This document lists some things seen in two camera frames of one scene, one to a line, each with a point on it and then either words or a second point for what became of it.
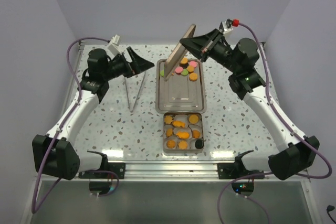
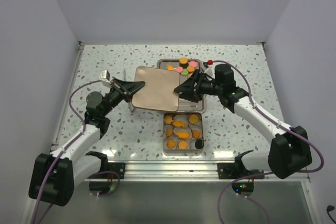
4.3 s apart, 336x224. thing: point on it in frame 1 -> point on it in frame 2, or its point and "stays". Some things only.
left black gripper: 137,65 -> 125,89
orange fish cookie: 182,134 stays
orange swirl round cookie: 171,144 stays
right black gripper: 202,46 -> 187,88
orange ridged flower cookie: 169,132 stays
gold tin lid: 177,53 -> 158,92
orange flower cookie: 182,145 stays
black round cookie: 199,144 stays
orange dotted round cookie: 193,119 stays
